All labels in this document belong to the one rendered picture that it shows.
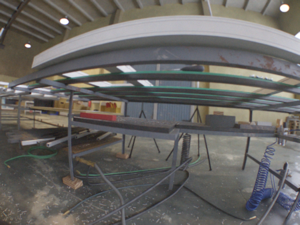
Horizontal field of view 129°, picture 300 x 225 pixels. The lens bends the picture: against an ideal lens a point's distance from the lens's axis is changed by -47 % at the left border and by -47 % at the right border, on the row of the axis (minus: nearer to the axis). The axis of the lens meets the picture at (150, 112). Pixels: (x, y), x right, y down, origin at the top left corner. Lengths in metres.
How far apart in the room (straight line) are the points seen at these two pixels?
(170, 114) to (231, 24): 6.58
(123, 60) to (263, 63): 0.42
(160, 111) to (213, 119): 5.91
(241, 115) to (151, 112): 4.85
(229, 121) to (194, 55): 0.90
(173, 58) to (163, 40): 0.06
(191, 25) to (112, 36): 0.23
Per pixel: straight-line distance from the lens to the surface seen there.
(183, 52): 0.38
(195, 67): 0.63
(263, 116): 8.19
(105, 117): 0.94
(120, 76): 0.70
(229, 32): 0.39
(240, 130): 1.16
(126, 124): 0.79
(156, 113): 6.95
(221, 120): 1.18
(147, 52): 0.40
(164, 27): 0.38
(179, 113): 6.81
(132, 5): 10.78
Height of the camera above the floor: 0.66
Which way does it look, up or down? 1 degrees up
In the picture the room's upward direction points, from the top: 4 degrees clockwise
